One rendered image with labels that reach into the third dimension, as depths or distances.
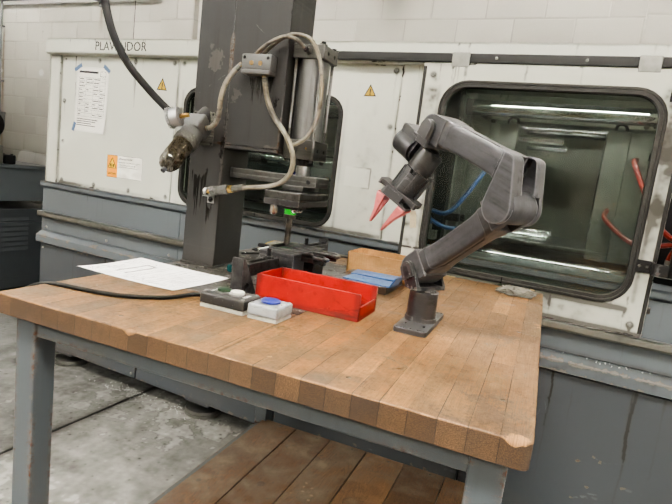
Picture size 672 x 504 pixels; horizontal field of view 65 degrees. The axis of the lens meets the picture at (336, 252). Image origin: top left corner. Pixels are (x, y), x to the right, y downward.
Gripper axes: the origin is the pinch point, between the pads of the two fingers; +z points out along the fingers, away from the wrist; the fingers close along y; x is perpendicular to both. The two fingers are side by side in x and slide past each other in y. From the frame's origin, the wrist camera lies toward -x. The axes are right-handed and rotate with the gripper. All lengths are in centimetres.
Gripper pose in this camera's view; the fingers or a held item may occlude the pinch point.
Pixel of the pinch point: (377, 222)
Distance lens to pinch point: 120.5
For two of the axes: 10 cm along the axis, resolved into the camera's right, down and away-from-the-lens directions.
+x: -3.7, 1.2, -9.2
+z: -5.7, 7.5, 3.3
